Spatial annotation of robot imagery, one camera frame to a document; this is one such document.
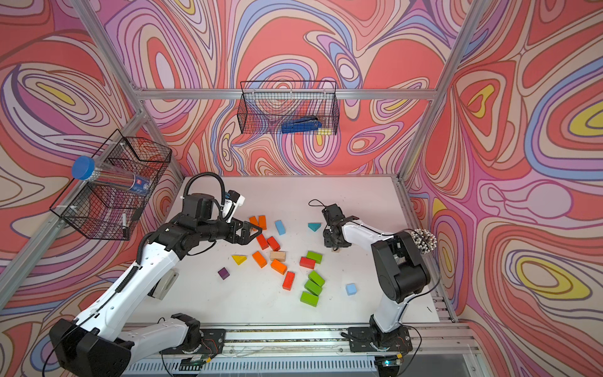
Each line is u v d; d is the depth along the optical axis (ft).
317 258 2.97
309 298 2.69
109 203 2.49
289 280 2.76
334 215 2.51
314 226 3.26
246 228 2.13
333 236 2.28
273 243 3.07
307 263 2.96
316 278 2.80
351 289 2.71
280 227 3.31
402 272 1.56
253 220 3.33
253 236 2.21
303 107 3.06
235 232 2.10
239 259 2.96
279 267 2.95
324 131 2.75
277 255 2.99
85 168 2.11
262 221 3.30
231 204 2.17
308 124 2.97
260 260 2.98
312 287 2.72
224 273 2.84
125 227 2.35
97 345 1.20
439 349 2.40
